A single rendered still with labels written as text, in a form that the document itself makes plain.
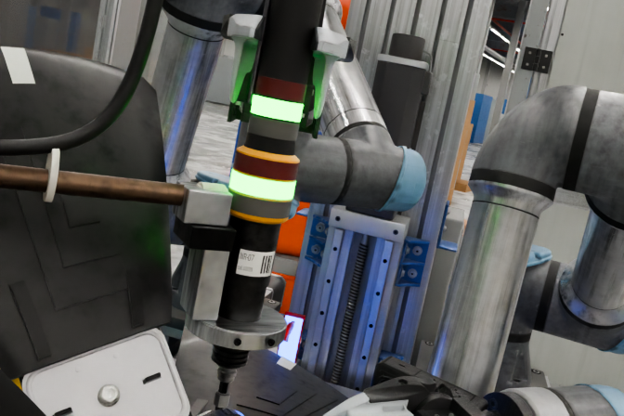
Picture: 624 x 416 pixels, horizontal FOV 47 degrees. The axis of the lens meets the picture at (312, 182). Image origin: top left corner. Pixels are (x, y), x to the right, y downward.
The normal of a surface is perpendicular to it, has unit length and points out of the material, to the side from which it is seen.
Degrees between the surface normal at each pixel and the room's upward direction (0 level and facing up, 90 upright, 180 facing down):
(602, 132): 78
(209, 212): 90
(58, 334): 55
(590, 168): 117
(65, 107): 46
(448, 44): 90
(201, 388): 3
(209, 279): 90
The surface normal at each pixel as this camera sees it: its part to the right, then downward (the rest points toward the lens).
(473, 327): -0.23, -0.17
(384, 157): 0.44, -0.48
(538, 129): -0.47, -0.17
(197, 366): 0.18, -0.97
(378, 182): 0.41, 0.20
